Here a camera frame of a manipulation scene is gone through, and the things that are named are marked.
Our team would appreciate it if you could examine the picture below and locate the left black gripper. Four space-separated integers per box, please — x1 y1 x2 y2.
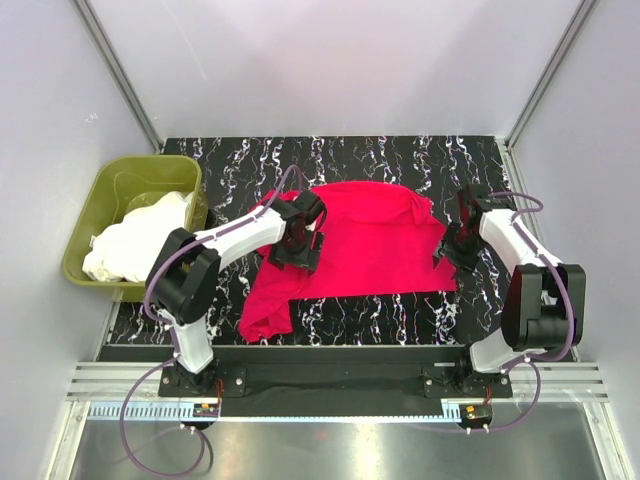
269 229 324 276

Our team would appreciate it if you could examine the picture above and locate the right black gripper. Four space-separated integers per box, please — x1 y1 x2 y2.
431 221 486 280

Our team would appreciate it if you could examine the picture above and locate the pink t shirt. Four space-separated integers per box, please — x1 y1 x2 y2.
238 181 456 342

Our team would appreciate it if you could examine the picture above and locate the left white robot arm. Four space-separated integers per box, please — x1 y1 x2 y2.
143 190 327 396

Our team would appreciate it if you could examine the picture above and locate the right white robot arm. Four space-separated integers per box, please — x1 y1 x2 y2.
433 184 586 397

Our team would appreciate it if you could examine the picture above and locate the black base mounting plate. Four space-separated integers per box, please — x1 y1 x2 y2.
159 346 513 421

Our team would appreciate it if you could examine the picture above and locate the right orange connector box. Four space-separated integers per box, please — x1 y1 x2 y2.
460 403 493 429

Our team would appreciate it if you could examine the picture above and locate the orange connector box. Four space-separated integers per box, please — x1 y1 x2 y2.
193 402 220 418
460 403 493 429

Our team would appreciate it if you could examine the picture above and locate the white t shirt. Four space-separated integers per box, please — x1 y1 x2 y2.
82 191 194 283

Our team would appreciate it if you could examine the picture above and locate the left orange connector box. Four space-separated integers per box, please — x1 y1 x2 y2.
193 402 220 418

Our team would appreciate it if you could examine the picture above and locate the olive green plastic tub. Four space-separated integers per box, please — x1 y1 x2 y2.
62 155 208 302

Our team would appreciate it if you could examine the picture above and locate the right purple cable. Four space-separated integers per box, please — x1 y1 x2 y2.
414 190 576 434

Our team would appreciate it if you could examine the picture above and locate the purple cable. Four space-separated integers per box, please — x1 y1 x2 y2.
414 190 576 434
119 164 306 475

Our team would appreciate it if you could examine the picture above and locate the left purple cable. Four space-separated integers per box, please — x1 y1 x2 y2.
119 164 306 475

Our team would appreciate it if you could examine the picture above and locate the aluminium frame rail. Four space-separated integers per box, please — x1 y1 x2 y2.
66 362 608 423

